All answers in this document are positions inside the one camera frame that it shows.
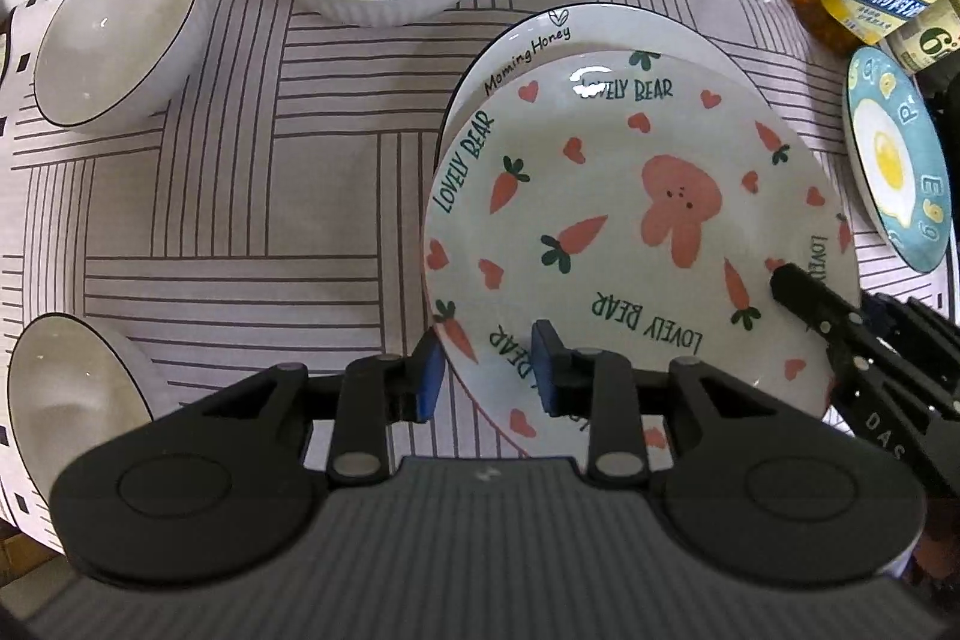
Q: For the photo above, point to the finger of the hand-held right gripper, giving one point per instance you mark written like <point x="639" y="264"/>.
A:
<point x="802" y="295"/>

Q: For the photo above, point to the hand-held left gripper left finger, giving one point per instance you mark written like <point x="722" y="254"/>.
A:
<point x="427" y="379"/>

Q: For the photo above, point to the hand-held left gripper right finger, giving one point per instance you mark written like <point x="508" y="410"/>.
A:
<point x="544" y="371"/>

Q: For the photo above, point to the blue fried egg print plate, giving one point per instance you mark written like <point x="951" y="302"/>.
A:
<point x="889" y="160"/>

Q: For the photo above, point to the carrot and rabbit print plate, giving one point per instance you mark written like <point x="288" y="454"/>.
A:
<point x="600" y="175"/>

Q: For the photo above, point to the striped table mat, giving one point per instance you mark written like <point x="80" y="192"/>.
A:
<point x="262" y="197"/>

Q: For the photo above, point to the clear bottle with white label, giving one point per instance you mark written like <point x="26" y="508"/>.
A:
<point x="930" y="44"/>

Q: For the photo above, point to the white plate with black rim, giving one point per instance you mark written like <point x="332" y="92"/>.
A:
<point x="540" y="36"/>

